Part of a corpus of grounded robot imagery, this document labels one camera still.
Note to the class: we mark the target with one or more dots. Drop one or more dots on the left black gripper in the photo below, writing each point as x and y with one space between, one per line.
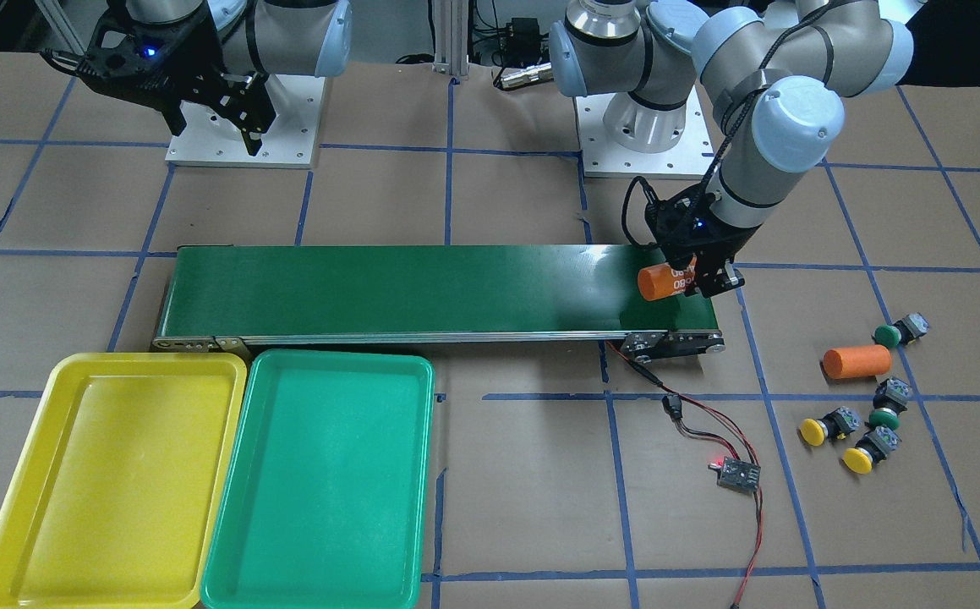
719 245

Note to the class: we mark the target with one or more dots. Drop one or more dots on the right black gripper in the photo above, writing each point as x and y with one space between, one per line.
199 62

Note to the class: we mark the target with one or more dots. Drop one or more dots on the orange cylinder with 4680 print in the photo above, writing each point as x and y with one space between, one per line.
654 282

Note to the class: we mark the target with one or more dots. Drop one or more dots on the plain orange cylinder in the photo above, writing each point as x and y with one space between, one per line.
859 361

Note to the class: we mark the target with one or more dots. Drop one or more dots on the green push button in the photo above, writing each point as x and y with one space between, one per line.
907 330
890 400

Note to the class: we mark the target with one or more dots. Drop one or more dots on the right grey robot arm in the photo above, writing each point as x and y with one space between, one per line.
293 41

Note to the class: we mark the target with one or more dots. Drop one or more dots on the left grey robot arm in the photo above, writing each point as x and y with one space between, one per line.
777 94

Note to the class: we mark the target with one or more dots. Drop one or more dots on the green conveyor belt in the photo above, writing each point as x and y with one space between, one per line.
227 297

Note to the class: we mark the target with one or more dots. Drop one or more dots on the small sensor circuit board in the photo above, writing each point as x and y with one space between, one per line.
737 475

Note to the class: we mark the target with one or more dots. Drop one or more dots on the yellow plastic tray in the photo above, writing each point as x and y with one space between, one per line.
114 498

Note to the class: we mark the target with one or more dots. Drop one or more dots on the green plastic tray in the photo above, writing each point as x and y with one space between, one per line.
324 502

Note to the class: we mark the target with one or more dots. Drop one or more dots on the aluminium frame post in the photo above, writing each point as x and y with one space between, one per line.
451 32

